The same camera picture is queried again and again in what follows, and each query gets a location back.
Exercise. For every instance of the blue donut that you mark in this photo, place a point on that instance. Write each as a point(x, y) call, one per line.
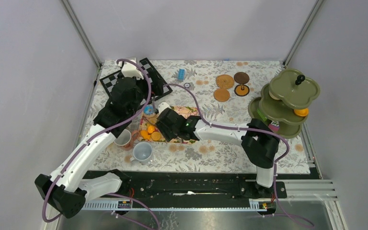
point(149, 111)

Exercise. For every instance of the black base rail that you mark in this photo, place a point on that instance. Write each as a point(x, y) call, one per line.
point(195, 190)

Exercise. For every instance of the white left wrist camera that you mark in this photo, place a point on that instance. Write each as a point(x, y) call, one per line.
point(129, 70)

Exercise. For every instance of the round brown cookie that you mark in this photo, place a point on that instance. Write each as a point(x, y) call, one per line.
point(156, 136)

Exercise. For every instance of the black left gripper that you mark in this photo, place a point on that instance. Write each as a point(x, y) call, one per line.
point(156, 87)

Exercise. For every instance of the dark brown coaster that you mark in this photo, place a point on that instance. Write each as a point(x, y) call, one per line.
point(241, 77)

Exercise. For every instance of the blue toy brick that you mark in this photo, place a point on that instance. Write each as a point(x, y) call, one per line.
point(181, 75)

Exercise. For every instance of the purple cake slice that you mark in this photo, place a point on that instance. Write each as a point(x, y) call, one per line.
point(274, 126)

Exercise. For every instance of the floral serving tray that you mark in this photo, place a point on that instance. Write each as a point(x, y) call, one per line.
point(145, 121)

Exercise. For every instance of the plain orange coaster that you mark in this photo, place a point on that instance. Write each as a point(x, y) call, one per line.
point(221, 95)

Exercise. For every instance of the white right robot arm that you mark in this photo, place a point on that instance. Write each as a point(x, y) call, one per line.
point(259, 143)

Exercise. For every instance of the black orange face coaster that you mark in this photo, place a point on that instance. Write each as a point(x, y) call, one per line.
point(241, 90)

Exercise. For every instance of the woven tan coaster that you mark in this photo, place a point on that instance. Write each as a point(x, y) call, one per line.
point(225, 81)

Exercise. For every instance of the white mug front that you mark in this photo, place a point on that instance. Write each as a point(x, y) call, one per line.
point(142, 153)

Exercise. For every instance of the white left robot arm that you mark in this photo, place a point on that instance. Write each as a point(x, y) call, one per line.
point(65, 189)

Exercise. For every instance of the black white checkerboard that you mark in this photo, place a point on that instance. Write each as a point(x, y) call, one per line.
point(156, 79)

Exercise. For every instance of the green three-tier stand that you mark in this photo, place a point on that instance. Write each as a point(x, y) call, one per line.
point(295, 91)

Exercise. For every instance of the white mug with red handle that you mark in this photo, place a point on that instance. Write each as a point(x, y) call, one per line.
point(126, 139)

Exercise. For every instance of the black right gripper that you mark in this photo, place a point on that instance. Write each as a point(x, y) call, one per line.
point(164, 129)

